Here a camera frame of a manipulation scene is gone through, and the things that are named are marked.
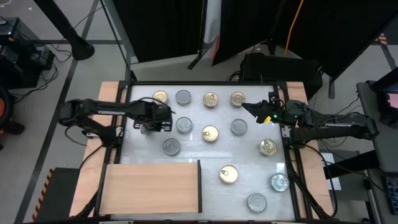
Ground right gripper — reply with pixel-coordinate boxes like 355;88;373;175
241;100;286;124

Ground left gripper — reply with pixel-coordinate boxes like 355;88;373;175
132;100;174;133

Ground green tuna can silver lid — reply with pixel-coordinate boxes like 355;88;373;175
162;138;181;157
175;116;193;135
175;89;192;106
246;192;268;214
230;118;249;137
269;172;290;193

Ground light wooden shelf board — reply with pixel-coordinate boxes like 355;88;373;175
98;161;200;215

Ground wooden table side board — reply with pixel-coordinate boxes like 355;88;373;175
285;81;335;218
68;81;128;218

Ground black equipment box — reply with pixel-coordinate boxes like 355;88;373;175
241;52;324;100

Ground black curtain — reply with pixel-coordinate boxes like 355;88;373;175
112;0;208;63
270;0;398;80
211;0;285;67

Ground grey metal beam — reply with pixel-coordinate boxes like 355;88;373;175
99;0;139;82

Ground black floor beam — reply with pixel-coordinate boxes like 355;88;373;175
323;150;381;180

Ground black hazard-striped platform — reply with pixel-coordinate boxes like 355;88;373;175
30;167;81;223

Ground grey side table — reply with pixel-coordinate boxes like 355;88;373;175
356;80;398;175

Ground monitor with pink screen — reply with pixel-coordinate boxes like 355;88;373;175
371;67;398;128

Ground black pole with round base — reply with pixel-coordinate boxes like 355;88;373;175
33;0;96;62

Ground black electronics cart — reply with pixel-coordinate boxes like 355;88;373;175
0;17;56;90

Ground orange and black wheel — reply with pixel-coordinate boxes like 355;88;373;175
0;85;15;131

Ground dark keyboard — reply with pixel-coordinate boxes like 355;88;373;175
384;175;398;215

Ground yellow cable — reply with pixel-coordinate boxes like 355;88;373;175
284;0;305;57

